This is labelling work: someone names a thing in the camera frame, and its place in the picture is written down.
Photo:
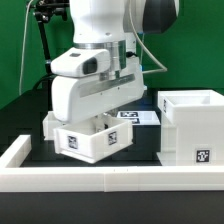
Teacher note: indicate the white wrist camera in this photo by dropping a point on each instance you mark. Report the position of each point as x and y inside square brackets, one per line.
[79, 63]

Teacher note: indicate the white workspace border frame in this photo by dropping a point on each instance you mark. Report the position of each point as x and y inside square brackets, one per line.
[15, 178]

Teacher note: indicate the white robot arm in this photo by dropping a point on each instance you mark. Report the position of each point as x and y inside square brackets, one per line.
[96, 75]

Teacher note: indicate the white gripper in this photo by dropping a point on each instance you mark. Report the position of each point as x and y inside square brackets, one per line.
[76, 100]

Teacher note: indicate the white drawer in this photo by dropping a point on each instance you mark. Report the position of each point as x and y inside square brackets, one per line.
[93, 139]
[49, 124]

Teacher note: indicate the white front drawer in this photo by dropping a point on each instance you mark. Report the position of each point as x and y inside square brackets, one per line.
[93, 139]

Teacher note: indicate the white drawer cabinet box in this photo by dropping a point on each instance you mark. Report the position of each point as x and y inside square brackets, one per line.
[192, 128]

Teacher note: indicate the white rear drawer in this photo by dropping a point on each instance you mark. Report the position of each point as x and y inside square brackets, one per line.
[49, 124]

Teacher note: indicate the white marker tag plate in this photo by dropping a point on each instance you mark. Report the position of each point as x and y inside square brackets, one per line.
[140, 117]

